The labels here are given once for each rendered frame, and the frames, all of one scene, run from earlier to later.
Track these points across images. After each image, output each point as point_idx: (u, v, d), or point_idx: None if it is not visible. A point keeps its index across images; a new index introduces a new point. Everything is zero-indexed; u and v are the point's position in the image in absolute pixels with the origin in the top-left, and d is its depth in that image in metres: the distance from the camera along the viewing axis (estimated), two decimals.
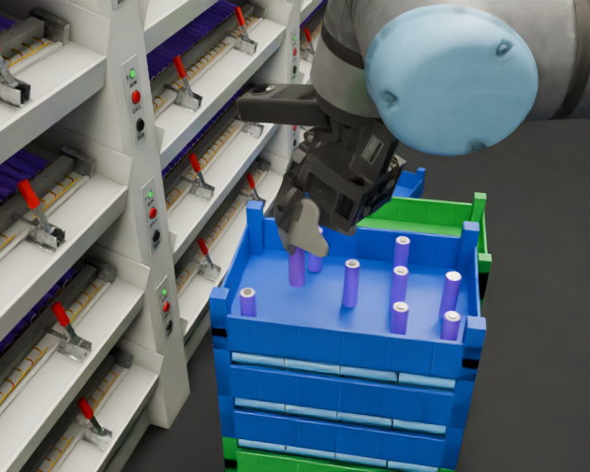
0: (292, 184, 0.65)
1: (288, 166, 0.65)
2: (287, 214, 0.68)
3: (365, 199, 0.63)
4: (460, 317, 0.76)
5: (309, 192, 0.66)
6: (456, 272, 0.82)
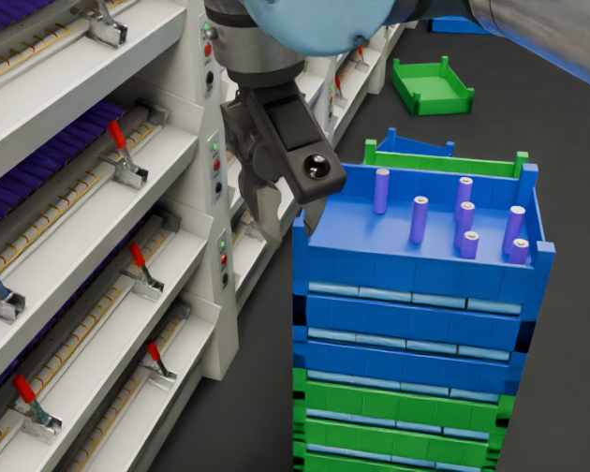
0: None
1: None
2: None
3: None
4: (528, 243, 0.81)
5: None
6: (520, 207, 0.87)
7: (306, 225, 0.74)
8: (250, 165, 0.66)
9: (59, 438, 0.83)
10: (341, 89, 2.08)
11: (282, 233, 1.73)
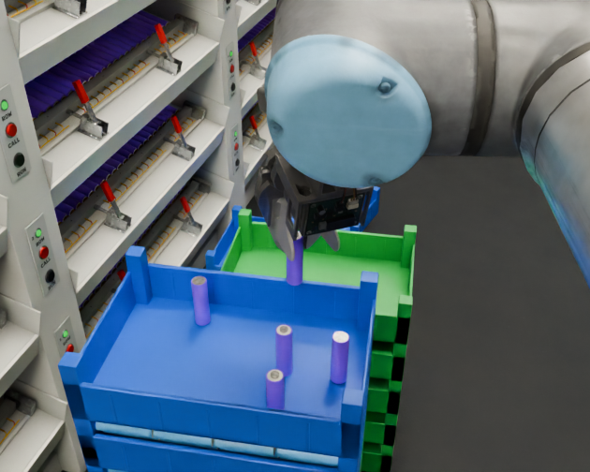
0: (266, 180, 0.65)
1: (267, 160, 0.65)
2: (266, 209, 0.68)
3: (315, 212, 0.61)
4: None
5: (284, 192, 0.66)
6: (345, 332, 0.73)
7: None
8: None
9: None
10: (262, 128, 1.94)
11: None
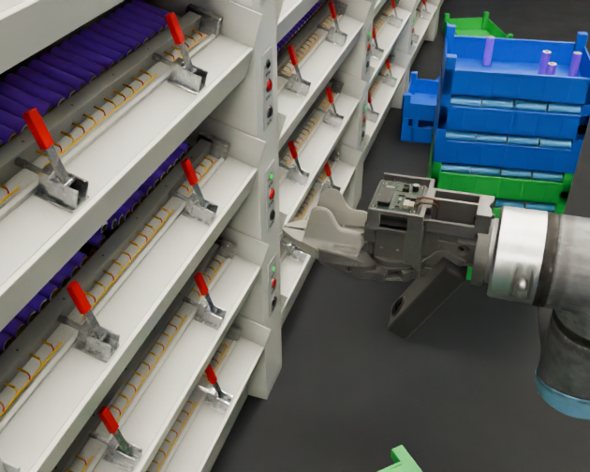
0: None
1: None
2: None
3: (410, 187, 0.68)
4: (123, 219, 0.90)
5: None
6: (579, 51, 1.44)
7: (302, 236, 0.74)
8: (384, 277, 0.69)
9: (307, 184, 1.41)
10: None
11: (377, 129, 2.31)
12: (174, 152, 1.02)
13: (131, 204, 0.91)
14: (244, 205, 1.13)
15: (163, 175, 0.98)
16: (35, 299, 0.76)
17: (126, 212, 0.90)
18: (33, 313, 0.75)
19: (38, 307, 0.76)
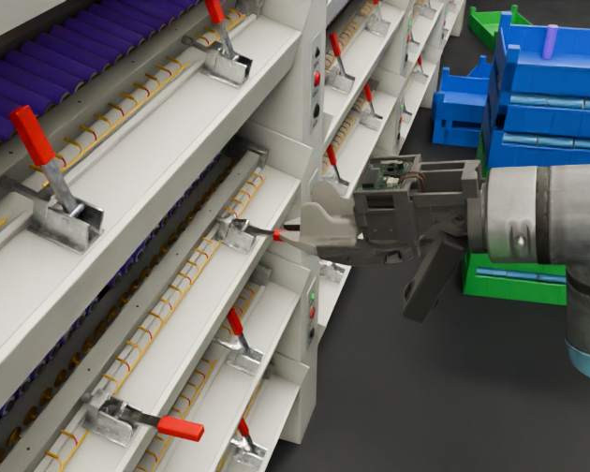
0: None
1: None
2: None
3: (396, 166, 0.68)
4: (142, 254, 0.71)
5: None
6: None
7: None
8: (385, 260, 0.68)
9: (346, 196, 1.22)
10: None
11: None
12: None
13: None
14: (283, 223, 0.94)
15: (189, 189, 0.79)
16: None
17: (146, 238, 0.71)
18: (27, 380, 0.56)
19: (35, 372, 0.57)
